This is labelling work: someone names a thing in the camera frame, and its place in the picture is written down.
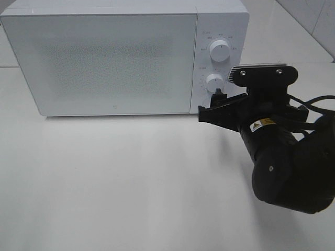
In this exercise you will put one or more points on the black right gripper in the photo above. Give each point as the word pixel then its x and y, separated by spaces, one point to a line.
pixel 265 128

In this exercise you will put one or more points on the round white door button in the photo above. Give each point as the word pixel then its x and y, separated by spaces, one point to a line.
pixel 206 103

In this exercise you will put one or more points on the white timer knob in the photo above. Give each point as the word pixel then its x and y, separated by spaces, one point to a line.
pixel 214 81

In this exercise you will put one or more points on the white microwave door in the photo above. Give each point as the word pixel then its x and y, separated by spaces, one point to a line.
pixel 105 64

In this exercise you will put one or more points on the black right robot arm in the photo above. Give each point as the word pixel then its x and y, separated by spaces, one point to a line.
pixel 306 184

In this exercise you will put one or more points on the upper white control knob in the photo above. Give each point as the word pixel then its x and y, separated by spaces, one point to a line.
pixel 220 50

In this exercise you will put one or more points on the white microwave oven body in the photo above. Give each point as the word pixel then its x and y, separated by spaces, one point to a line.
pixel 214 19

